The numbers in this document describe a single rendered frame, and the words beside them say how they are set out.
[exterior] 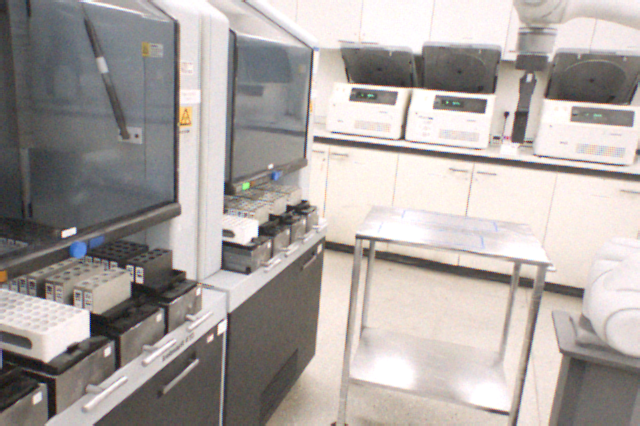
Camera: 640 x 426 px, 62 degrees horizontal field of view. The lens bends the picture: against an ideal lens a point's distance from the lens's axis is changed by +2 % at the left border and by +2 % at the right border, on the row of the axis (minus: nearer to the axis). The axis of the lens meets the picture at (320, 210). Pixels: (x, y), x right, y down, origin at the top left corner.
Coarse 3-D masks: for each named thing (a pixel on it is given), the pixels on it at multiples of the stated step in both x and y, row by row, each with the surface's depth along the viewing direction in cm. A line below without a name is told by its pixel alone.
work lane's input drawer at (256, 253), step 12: (252, 240) 157; (264, 240) 160; (228, 252) 154; (240, 252) 152; (252, 252) 151; (264, 252) 160; (240, 264) 153; (252, 264) 153; (264, 264) 158; (276, 264) 159
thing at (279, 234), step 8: (280, 224) 176; (264, 232) 167; (272, 232) 167; (280, 232) 171; (288, 232) 177; (272, 240) 166; (280, 240) 171; (288, 240) 178; (272, 248) 166; (280, 248) 172; (296, 248) 174; (272, 256) 167
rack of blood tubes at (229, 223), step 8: (224, 216) 164; (232, 216) 164; (224, 224) 155; (232, 224) 155; (240, 224) 156; (248, 224) 157; (256, 224) 160; (224, 232) 166; (232, 232) 165; (240, 232) 153; (248, 232) 155; (256, 232) 161; (224, 240) 155; (232, 240) 154; (240, 240) 154; (248, 240) 156
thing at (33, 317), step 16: (0, 304) 97; (16, 304) 98; (32, 304) 97; (48, 304) 98; (0, 320) 91; (16, 320) 91; (32, 320) 92; (48, 320) 92; (64, 320) 93; (80, 320) 94; (0, 336) 97; (16, 336) 97; (32, 336) 88; (48, 336) 88; (64, 336) 91; (80, 336) 95; (16, 352) 90; (32, 352) 89; (48, 352) 89
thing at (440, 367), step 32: (384, 224) 186; (416, 224) 189; (448, 224) 193; (480, 224) 196; (512, 224) 200; (480, 256) 165; (512, 256) 162; (544, 256) 165; (352, 288) 178; (512, 288) 207; (352, 320) 180; (384, 352) 206; (416, 352) 208; (448, 352) 211; (480, 352) 213; (384, 384) 185; (416, 384) 187; (448, 384) 188; (480, 384) 190; (512, 416) 175
